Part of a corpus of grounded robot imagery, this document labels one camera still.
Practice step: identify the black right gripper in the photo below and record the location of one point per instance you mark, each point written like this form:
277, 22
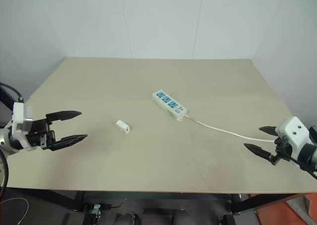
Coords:
281, 148

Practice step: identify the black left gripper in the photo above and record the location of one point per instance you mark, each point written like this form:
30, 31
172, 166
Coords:
37, 135

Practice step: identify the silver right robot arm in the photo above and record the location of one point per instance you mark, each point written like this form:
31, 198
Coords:
308, 151

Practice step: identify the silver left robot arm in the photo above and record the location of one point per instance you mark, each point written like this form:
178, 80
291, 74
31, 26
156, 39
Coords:
5, 142

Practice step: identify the white plug adapter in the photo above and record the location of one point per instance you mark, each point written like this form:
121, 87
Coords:
122, 126

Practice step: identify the white power strip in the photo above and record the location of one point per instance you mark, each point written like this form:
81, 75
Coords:
167, 103

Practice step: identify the grey crumpled cloth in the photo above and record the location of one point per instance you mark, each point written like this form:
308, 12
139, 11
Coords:
298, 204

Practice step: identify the orange floor mat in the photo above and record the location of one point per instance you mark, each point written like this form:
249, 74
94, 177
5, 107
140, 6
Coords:
312, 202

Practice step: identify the silver metal clamp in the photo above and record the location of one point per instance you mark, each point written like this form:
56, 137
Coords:
95, 209

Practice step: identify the dark rounded shape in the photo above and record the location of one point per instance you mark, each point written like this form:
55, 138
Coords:
126, 219

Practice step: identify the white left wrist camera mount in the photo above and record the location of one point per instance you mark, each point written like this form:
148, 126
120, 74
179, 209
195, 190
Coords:
18, 116

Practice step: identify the black metal table frame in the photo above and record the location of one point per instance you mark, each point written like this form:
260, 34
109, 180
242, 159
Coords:
158, 195

